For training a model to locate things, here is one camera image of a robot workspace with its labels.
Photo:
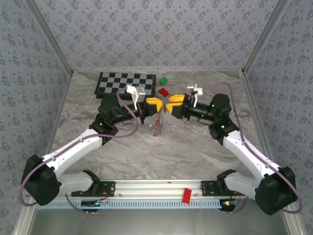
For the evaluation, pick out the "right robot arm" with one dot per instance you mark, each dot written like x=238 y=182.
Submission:
x=242 y=154

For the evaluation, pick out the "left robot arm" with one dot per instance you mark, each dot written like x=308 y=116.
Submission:
x=73 y=151

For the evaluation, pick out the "red sloped toy brick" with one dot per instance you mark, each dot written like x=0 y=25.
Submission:
x=163 y=92

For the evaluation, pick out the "green toy brick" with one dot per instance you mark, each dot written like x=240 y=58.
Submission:
x=163 y=80

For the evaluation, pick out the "black grey chessboard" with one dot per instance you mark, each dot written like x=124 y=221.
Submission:
x=115 y=83

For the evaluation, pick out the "red flat toy brick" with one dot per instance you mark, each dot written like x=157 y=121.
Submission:
x=187 y=195

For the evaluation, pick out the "left small circuit board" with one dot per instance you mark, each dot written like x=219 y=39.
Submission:
x=90 y=203

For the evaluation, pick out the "small circuit board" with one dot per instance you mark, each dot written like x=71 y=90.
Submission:
x=90 y=203
x=228 y=203

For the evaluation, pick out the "right small circuit board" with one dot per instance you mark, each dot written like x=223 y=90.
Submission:
x=228 y=203

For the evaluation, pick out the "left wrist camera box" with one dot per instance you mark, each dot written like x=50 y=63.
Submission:
x=140 y=93

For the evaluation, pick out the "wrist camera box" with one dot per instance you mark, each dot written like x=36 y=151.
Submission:
x=198 y=91
x=140 y=93

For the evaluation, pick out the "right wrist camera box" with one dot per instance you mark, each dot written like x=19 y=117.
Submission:
x=198 y=91

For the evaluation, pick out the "aluminium side rail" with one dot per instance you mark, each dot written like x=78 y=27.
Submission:
x=252 y=98
x=63 y=98

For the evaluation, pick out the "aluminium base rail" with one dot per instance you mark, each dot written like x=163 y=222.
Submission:
x=151 y=187

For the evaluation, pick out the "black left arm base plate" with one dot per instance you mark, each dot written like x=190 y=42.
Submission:
x=108 y=189

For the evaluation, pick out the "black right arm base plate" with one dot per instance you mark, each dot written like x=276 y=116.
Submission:
x=207 y=188

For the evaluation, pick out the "aluminium frame post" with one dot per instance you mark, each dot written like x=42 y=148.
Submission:
x=263 y=36
x=51 y=36

